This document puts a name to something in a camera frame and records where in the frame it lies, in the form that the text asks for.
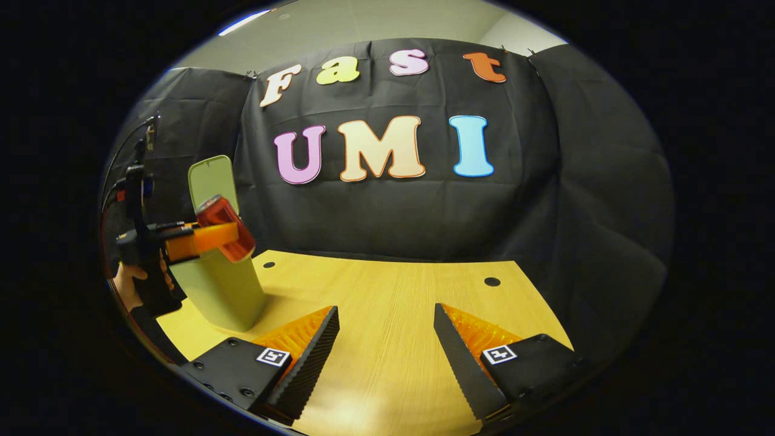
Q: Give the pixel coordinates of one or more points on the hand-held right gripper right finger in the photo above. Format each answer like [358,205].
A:
[463,366]

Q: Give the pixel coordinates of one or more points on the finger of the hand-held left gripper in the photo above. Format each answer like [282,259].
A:
[203,239]

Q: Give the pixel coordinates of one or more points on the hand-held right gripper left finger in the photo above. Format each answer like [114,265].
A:
[309,360]

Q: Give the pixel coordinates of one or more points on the red pop can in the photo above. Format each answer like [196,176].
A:
[224,215]

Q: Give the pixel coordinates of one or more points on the green desktop garbage bin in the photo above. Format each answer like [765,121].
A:
[221,290]

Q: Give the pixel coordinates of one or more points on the wooden desktop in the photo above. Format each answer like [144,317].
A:
[387,303]

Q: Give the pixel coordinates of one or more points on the black backdrop cloth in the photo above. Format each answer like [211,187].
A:
[393,212]

